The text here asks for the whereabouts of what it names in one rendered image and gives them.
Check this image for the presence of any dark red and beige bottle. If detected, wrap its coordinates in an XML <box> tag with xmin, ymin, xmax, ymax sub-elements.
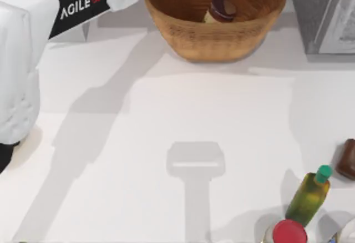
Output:
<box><xmin>203</xmin><ymin>0</ymin><xmax>237</xmax><ymax>24</ymax></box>

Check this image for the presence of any white cup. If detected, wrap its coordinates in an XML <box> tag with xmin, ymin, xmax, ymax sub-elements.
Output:
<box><xmin>340</xmin><ymin>217</ymin><xmax>355</xmax><ymax>243</ymax></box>

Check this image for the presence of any grey cabinet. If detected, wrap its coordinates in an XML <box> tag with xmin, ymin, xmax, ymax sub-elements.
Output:
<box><xmin>287</xmin><ymin>0</ymin><xmax>355</xmax><ymax>55</ymax></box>

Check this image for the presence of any red-lidded can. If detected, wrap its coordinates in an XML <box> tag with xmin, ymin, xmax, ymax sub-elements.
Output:
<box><xmin>263</xmin><ymin>219</ymin><xmax>308</xmax><ymax>243</ymax></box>

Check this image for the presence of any green bottle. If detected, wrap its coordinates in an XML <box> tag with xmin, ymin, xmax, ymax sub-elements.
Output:
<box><xmin>285</xmin><ymin>165</ymin><xmax>333</xmax><ymax>227</ymax></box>

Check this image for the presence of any woven wooden basket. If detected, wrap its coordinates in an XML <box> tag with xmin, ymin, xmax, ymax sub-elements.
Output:
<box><xmin>143</xmin><ymin>0</ymin><xmax>287</xmax><ymax>62</ymax></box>

